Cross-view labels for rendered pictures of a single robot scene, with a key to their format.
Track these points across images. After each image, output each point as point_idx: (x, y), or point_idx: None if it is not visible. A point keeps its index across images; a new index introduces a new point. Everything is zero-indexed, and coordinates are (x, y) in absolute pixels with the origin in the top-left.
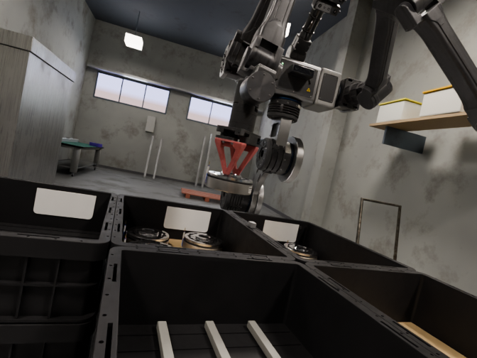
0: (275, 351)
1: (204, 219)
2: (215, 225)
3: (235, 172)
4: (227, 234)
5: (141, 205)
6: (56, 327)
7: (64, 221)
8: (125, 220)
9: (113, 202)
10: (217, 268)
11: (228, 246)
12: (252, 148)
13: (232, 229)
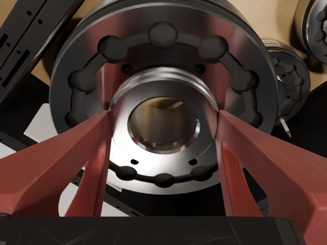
0: None
1: (47, 127)
2: (19, 101)
3: (109, 132)
4: (45, 46)
5: (161, 211)
6: None
7: None
8: (178, 195)
9: (266, 212)
10: None
11: (69, 16)
12: (36, 211)
13: (52, 34)
